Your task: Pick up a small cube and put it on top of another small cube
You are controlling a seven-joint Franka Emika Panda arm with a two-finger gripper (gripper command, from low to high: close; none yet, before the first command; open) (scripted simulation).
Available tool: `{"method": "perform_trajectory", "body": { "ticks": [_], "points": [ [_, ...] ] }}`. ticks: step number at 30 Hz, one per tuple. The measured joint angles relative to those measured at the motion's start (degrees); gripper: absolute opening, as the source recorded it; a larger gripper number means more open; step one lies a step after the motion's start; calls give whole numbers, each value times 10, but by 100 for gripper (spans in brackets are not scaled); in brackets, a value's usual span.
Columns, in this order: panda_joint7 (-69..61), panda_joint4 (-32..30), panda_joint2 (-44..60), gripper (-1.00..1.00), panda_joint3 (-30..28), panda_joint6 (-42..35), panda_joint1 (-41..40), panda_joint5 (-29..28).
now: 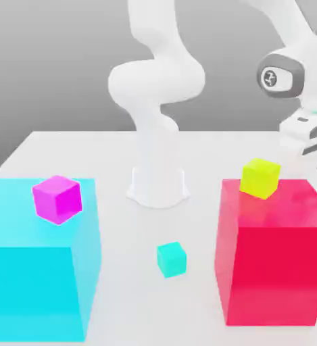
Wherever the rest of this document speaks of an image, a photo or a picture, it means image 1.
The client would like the small magenta cube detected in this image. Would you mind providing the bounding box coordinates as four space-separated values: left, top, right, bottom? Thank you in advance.
31 174 82 226

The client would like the large cyan box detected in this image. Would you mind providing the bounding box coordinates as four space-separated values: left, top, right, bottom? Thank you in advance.
0 177 102 343

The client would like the small teal cube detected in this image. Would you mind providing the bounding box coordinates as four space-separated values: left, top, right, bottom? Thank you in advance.
156 241 187 279

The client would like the large red box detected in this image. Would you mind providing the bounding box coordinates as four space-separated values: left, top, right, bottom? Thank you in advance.
214 178 317 327

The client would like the small yellow cube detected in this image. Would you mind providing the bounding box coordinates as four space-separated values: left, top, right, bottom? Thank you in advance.
239 157 281 201

